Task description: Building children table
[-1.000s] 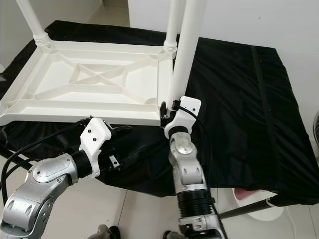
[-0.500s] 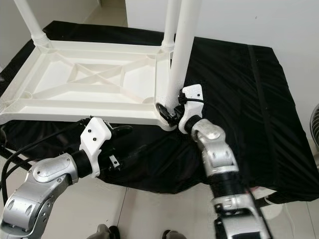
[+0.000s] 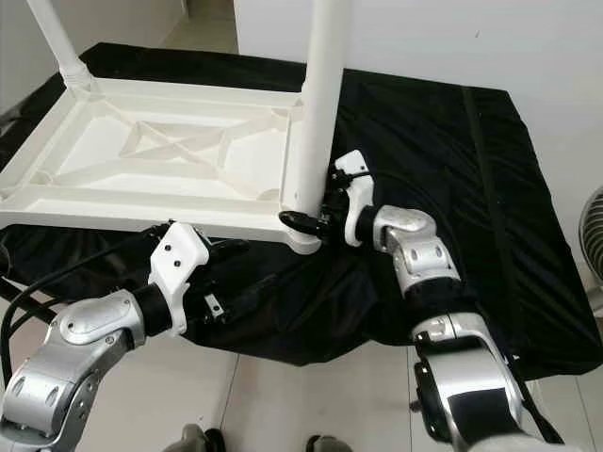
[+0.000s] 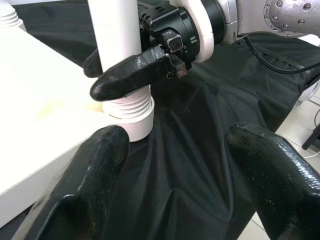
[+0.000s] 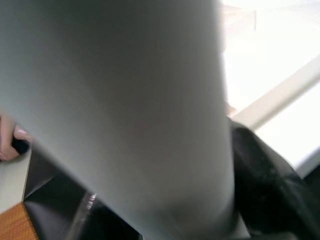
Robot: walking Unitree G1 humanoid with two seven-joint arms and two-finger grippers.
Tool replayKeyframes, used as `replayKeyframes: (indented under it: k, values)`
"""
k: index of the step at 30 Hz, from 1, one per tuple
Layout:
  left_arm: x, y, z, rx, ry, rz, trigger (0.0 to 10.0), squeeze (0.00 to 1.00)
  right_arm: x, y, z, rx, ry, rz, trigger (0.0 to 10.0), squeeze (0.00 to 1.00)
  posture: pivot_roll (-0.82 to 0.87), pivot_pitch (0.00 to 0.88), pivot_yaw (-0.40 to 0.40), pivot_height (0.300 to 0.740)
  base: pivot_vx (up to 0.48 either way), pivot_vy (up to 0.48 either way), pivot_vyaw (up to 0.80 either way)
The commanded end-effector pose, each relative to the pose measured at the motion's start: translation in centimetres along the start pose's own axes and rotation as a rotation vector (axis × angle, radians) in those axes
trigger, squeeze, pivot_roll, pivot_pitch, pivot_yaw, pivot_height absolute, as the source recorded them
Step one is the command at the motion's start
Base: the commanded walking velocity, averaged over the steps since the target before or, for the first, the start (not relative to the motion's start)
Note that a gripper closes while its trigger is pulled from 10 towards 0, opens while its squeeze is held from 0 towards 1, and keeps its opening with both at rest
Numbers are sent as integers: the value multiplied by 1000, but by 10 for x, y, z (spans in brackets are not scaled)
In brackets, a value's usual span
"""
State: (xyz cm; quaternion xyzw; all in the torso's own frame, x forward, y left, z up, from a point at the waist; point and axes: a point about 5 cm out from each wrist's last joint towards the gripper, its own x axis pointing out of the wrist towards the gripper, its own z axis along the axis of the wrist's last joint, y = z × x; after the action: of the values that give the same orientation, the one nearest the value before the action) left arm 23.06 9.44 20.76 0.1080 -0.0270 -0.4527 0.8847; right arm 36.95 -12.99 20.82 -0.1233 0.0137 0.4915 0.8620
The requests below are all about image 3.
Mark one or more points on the grey robot right leg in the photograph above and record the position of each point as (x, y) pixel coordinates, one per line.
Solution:
(325, 443)

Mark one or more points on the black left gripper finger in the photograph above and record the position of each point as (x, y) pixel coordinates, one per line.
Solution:
(231, 247)

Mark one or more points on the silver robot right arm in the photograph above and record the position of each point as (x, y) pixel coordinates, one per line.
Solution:
(424, 254)

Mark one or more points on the black table cloth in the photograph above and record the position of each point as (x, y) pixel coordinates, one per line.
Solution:
(462, 188)

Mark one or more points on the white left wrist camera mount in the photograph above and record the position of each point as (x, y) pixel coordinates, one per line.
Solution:
(179, 259)

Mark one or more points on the grey robot left leg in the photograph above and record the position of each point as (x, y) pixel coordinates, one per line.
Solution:
(193, 438)

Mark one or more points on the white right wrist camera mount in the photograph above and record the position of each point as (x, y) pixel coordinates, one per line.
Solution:
(358, 202)

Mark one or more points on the white plastic children table top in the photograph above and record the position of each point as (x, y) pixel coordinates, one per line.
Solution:
(151, 151)

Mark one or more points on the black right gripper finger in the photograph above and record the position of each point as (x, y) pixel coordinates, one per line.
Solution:
(299, 223)

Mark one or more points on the grey robot leg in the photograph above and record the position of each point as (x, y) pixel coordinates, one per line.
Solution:
(325, 443)
(193, 438)

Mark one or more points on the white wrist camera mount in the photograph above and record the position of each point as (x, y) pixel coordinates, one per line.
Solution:
(179, 259)
(358, 202)

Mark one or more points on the white round fan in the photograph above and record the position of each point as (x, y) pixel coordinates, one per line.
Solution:
(594, 235)

